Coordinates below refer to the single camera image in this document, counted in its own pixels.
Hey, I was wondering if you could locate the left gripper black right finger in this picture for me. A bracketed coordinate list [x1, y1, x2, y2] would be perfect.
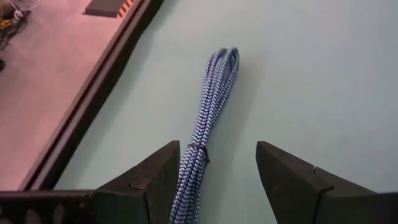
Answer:
[255, 141, 398, 224]

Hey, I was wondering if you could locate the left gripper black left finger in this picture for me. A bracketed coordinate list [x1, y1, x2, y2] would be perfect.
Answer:
[93, 139, 181, 224]

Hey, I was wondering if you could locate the blue braided USB-C cable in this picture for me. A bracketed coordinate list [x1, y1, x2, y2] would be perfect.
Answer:
[169, 46, 240, 224]

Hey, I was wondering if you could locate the black hazard striped floor mat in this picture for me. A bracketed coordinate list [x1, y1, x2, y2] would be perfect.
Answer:
[82, 0, 135, 19]

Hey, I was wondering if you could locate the black metal table frame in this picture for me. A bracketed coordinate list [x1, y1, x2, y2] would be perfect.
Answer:
[18, 0, 165, 191]

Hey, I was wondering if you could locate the floor cable tangle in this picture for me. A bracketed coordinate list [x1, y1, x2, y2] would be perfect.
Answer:
[0, 0, 41, 50]

